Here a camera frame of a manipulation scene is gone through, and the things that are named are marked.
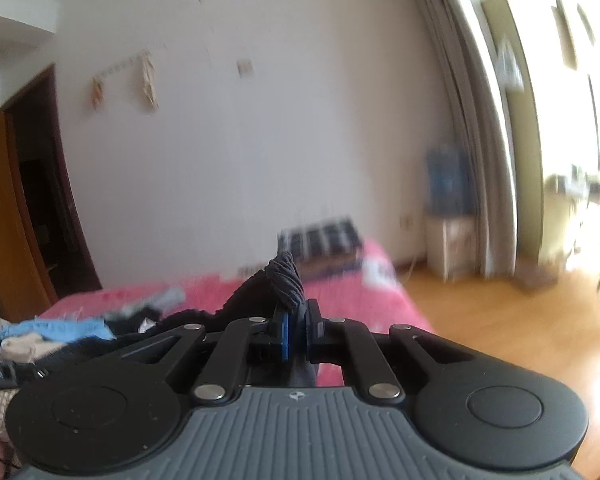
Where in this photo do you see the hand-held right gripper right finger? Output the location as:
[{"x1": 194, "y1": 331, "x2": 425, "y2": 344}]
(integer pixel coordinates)
[{"x1": 295, "y1": 299, "x2": 476, "y2": 405}]

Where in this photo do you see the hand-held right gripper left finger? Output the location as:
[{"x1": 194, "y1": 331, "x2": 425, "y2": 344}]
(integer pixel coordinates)
[{"x1": 117, "y1": 305, "x2": 293, "y2": 406}]

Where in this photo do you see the beige crumpled cloth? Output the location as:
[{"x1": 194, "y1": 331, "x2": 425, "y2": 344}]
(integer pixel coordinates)
[{"x1": 0, "y1": 336, "x2": 51, "y2": 362}]

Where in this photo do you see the black fluffy garment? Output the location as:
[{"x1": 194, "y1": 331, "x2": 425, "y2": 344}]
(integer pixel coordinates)
[{"x1": 105, "y1": 270, "x2": 281, "y2": 356}]

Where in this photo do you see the pink flower print blanket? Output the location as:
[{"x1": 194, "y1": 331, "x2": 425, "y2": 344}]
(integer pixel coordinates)
[{"x1": 40, "y1": 237, "x2": 436, "y2": 391}]

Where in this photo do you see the light blue cloth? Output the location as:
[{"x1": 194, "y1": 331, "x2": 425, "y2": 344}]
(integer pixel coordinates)
[{"x1": 0, "y1": 316, "x2": 115, "y2": 356}]

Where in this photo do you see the plaid folded garment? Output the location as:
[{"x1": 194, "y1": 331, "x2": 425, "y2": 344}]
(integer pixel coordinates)
[{"x1": 277, "y1": 216, "x2": 365, "y2": 262}]

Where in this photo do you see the grey cloth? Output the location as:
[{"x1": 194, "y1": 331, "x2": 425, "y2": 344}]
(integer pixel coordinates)
[{"x1": 107, "y1": 286, "x2": 186, "y2": 318}]

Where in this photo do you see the white water dispenser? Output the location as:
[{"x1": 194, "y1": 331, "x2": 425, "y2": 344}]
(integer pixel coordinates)
[{"x1": 425, "y1": 212, "x2": 478, "y2": 281}]

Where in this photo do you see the brown wooden door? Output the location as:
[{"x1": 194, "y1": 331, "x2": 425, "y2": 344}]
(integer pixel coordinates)
[{"x1": 0, "y1": 102, "x2": 58, "y2": 321}]

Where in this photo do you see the grey curtain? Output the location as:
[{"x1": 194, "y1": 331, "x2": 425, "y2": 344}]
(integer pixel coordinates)
[{"x1": 410, "y1": 0, "x2": 518, "y2": 278}]

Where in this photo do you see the dark brown door frame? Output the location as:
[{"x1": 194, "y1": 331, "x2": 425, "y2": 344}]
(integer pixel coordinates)
[{"x1": 2, "y1": 62, "x2": 103, "y2": 301}]

